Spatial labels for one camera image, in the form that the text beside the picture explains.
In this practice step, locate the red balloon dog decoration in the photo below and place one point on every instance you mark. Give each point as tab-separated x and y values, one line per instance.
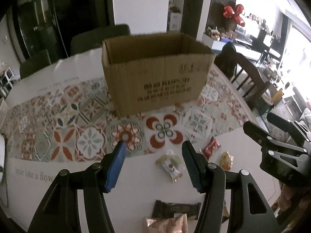
229	12

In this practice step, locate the small white candy packet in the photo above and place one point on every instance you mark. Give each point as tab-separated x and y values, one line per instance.
171	164

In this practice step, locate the brown cardboard box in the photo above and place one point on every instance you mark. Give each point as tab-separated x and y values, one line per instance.
152	71

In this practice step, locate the white storage boxes hallway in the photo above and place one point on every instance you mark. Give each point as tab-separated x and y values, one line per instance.
175	17

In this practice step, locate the dark upholstered chair left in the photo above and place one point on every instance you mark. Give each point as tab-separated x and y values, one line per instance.
35	64

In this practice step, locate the white electric hot plate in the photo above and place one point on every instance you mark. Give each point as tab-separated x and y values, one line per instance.
2	155

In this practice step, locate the yellow quail egg packet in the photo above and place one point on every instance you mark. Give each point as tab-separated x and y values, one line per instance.
226	161

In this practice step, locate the wooden dining chair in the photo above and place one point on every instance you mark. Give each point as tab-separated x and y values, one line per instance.
233	64

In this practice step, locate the red small candy packet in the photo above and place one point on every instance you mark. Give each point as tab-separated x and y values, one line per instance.
210	148

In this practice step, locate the rose gold foil snack bag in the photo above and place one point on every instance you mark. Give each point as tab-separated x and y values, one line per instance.
176	224

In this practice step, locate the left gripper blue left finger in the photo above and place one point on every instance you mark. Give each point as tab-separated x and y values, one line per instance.
114	165

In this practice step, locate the dark upholstered chair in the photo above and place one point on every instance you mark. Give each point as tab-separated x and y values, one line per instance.
94	38
35	64

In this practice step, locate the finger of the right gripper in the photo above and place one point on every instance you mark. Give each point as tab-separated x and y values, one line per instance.
299	133
264	139

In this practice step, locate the dark brown snack bar packet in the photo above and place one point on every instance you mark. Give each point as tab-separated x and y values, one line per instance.
164	210

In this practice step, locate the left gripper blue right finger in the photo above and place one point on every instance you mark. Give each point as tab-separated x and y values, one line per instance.
195	167

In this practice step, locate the white shoe rack shelf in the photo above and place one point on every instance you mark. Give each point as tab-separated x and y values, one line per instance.
6	81

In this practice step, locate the patterned floral table runner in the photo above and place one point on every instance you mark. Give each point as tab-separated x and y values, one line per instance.
76	121

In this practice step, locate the dark upholstered chair middle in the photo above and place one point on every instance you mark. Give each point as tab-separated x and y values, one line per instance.
94	38

